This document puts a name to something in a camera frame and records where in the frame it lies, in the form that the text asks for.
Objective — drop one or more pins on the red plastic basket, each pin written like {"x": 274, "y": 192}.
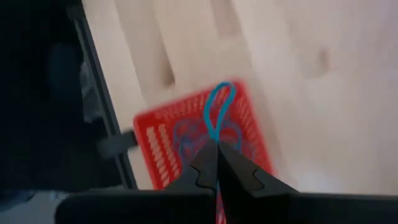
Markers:
{"x": 140, "y": 121}

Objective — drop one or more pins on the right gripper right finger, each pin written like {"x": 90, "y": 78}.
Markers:
{"x": 239, "y": 177}

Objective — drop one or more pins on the black aluminium table frame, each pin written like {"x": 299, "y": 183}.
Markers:
{"x": 102, "y": 93}

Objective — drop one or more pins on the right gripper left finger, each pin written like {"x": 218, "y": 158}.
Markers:
{"x": 202, "y": 174}

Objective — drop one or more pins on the blue rubber band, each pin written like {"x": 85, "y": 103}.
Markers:
{"x": 239, "y": 133}
{"x": 180, "y": 140}
{"x": 206, "y": 112}

